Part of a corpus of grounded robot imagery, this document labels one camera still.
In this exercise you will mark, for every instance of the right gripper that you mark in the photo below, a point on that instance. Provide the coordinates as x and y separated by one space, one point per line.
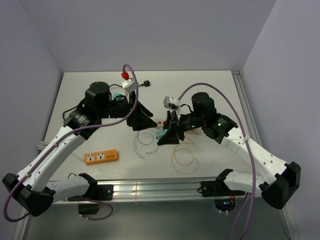
175 128

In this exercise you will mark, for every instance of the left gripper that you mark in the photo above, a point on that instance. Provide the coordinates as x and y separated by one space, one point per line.
141 119

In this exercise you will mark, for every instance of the teal charger with cable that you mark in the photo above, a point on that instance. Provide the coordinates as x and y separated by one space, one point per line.
160 133

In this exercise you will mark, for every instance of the small teal plug adapter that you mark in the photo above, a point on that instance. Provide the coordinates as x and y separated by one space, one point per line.
117 97

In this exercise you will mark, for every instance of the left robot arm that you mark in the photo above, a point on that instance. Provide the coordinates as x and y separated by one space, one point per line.
32 188

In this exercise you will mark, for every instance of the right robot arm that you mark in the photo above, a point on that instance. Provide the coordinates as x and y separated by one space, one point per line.
274 179

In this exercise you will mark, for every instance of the beige red power strip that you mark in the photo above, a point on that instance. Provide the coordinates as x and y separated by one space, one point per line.
161 122

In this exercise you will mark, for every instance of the orange power strip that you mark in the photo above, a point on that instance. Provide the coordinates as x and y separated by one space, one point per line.
100 157

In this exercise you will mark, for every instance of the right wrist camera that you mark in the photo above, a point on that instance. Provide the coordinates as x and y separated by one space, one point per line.
173 104

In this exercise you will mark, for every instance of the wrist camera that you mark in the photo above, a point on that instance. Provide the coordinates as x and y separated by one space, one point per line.
128 85
173 104

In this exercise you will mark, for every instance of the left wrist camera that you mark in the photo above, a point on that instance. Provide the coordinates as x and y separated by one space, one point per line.
128 85

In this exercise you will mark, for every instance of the aluminium front rail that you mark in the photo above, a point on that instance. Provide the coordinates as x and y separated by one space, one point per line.
149 190

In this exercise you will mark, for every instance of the aluminium rail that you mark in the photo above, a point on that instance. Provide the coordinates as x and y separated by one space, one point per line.
149 190
248 114

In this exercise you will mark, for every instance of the aluminium right rail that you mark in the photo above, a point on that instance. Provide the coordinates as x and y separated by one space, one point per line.
248 114

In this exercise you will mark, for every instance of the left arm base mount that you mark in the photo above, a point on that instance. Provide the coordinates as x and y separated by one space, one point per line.
96 204

